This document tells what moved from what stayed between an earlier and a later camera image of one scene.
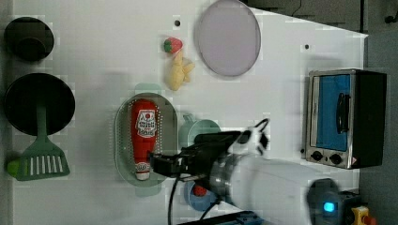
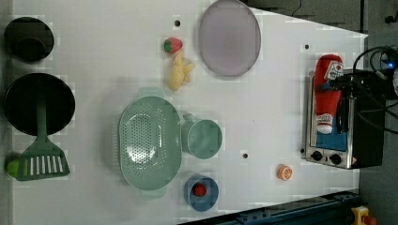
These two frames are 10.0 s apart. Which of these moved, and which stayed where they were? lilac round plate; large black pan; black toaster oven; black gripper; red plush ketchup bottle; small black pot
Moved: red plush ketchup bottle; black gripper
Stayed: lilac round plate; small black pot; large black pan; black toaster oven
